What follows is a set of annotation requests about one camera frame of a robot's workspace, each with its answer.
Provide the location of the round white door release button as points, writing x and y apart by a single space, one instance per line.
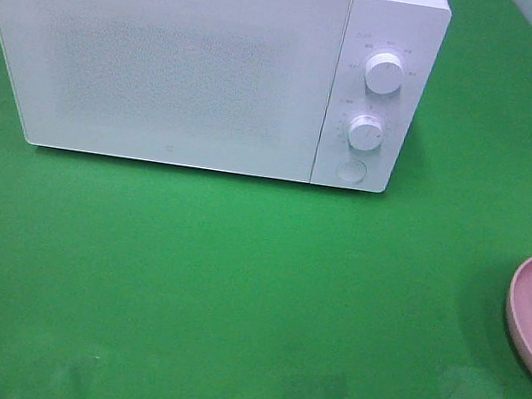
352 171

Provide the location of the white microwave door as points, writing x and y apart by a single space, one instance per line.
232 85

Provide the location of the white lower timer knob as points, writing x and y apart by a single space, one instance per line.
365 133

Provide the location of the white upper power knob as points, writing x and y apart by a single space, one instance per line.
383 73

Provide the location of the white microwave oven body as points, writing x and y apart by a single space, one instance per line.
412 29

